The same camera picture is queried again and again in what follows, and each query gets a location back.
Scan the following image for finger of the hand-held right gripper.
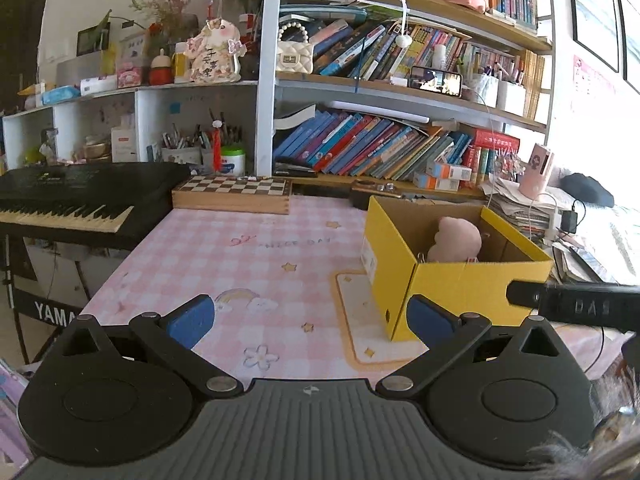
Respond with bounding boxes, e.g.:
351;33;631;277
506;280;551;309

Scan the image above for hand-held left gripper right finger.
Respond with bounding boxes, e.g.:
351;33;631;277
375;294;588;402

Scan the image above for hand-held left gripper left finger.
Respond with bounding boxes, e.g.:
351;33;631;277
47;293;247;397

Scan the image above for yellow cardboard box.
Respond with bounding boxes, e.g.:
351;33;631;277
361;195;555;343

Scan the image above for pink plush toy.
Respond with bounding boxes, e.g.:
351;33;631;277
426;216;484;264

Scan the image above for pink checked desktop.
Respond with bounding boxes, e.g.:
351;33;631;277
80;195;621;386

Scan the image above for pile of magazines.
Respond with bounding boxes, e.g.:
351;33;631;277
552;239;632;287

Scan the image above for stack of papers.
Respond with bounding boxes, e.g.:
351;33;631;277
492;180;561;241

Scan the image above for black rounded object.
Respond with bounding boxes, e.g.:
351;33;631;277
560;172;615;209

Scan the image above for pink desk container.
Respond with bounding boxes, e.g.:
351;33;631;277
518;142;557;197

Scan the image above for wooden chessboard box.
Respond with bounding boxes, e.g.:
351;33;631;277
171;175;292;216

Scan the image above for grey furry fabric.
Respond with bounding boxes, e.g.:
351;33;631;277
525;365;640;480

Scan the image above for orange white carton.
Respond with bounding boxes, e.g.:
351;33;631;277
413;172;461;192
426;161;474;181

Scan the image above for red boxed book set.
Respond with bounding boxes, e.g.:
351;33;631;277
467;127;521;181

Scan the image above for white green jar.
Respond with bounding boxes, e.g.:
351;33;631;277
220;146;247;176

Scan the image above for white pen cup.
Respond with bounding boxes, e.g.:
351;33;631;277
160;125;202;164

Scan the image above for black electronic keyboard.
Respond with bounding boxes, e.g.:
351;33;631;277
0;162;191;251

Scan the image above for black pencil case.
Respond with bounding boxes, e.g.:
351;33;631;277
274;162;319;179

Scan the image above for row of blue leaning books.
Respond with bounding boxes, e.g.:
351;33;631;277
272;107;476;181

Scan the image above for white red printed carton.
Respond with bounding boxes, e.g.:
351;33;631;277
111;125;137;161

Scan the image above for white pen container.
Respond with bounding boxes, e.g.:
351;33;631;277
497;80;526;116
462;72;499;109

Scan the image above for white cubby shelf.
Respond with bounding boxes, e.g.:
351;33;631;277
1;80;261;173

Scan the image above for black smartphone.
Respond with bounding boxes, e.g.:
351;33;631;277
410;66;464;97

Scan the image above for red round bottle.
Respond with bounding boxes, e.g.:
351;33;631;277
149;49;174;86

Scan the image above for pink tissue box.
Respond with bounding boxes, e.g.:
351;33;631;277
116;62;149;89

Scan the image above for yellow bottle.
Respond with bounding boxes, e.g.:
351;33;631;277
172;42;191;84

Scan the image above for blue tissue pack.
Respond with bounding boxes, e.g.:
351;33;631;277
42;86;81;106

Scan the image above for row of mixed shelf books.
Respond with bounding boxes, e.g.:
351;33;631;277
310;17;546;111

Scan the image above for floral fabric ornament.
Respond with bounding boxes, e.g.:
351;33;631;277
185;19;247;85

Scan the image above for beige quilted handbag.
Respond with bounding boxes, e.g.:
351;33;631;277
276;22;315;76

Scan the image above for dried flowers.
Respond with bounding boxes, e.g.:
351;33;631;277
131;0;199;52

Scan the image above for dark wooden door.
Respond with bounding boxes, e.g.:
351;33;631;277
0;0;53;116

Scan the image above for pink wall poster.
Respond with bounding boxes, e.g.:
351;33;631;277
572;55;616;106

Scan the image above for tall bookshelf with white post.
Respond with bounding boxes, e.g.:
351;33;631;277
256;0;556;198

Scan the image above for black framed wall picture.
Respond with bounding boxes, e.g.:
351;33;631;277
567;0;621;74
616;0;640;94

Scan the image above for black photo frame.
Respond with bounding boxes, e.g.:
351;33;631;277
76;10;112;56

